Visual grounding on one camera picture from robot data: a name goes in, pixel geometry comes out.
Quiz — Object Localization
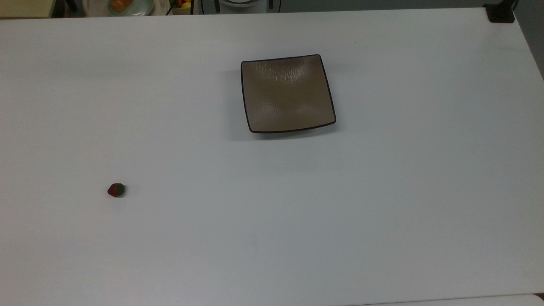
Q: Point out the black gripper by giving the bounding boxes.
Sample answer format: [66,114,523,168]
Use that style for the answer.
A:
[214,0,275,13]

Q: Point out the pale round plate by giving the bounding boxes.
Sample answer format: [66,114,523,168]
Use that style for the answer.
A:
[107,0,154,17]

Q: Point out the square brown ceramic plate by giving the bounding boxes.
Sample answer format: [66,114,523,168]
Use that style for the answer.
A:
[240,54,337,134]

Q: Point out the box of colourful fruit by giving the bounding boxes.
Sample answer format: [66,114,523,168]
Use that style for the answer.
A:
[169,0,196,16]

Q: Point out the beige wooden board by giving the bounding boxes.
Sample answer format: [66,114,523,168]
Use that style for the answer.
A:
[0,0,57,19]

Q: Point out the black table clamp mount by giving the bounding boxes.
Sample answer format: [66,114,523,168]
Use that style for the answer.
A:
[484,0,519,23]

